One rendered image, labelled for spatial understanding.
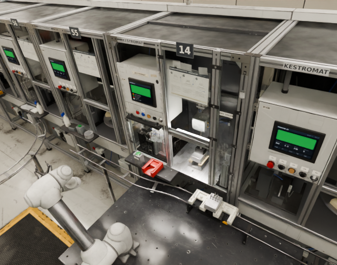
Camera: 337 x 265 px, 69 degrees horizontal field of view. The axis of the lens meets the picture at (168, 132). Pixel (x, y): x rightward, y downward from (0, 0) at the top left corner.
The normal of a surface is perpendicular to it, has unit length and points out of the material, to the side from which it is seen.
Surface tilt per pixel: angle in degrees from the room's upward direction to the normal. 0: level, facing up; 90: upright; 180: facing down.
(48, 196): 60
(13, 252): 0
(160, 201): 0
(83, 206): 0
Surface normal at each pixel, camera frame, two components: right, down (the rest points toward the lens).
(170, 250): -0.07, -0.80
